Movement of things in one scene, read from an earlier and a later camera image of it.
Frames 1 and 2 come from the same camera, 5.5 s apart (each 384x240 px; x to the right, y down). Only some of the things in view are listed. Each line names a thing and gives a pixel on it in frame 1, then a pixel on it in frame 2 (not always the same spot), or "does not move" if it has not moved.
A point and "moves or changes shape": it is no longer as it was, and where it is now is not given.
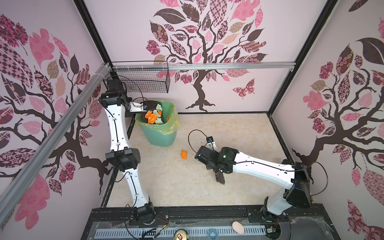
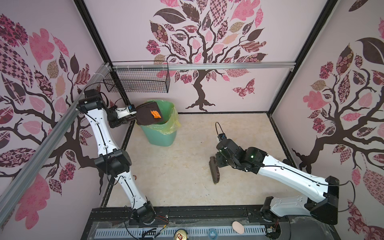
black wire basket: (155, 80) does not move
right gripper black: (208, 167) -> (218, 155)
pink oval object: (238, 227) does not move
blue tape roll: (212, 234) does not move
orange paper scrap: (184, 154) -> (155, 114)
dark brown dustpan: (148, 105) moves or changes shape
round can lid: (180, 235) does not move
